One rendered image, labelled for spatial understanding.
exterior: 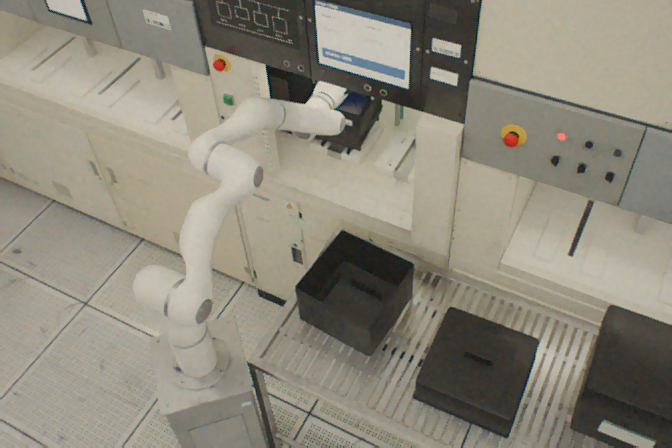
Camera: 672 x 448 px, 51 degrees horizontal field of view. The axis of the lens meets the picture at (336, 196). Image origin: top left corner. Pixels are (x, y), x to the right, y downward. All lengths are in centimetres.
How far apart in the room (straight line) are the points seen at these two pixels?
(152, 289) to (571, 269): 129
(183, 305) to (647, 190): 123
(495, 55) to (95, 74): 195
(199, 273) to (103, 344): 150
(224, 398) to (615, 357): 112
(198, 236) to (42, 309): 177
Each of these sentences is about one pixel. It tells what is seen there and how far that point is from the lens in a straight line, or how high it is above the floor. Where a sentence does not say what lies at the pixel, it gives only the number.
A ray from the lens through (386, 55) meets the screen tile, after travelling 195.
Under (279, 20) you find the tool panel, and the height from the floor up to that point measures 158.
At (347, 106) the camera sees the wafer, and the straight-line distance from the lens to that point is 258.
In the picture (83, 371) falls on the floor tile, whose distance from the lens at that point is 334.
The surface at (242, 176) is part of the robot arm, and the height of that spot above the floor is 139.
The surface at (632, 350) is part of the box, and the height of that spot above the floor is 101.
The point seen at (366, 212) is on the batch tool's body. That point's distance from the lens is 246.
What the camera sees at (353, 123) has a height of 107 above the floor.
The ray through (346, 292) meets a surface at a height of 77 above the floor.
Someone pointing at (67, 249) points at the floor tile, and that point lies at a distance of 378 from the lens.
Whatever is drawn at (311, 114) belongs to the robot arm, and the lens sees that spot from 216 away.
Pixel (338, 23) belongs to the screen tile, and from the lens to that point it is 197.
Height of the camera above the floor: 272
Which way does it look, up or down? 48 degrees down
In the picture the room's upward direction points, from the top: 4 degrees counter-clockwise
